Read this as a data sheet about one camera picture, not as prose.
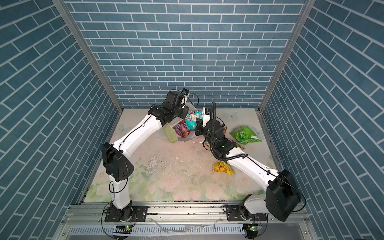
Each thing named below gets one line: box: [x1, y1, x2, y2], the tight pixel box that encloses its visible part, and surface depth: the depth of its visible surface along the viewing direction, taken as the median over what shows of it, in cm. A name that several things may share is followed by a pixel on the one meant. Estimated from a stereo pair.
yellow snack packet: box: [212, 160, 235, 175], surface depth 87 cm
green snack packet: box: [229, 126, 263, 145], surface depth 93 cm
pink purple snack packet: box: [172, 120, 195, 138], surface depth 104 cm
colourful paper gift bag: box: [172, 103, 200, 142], surface depth 80 cm
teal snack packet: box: [185, 110, 204, 130], surface depth 79 cm
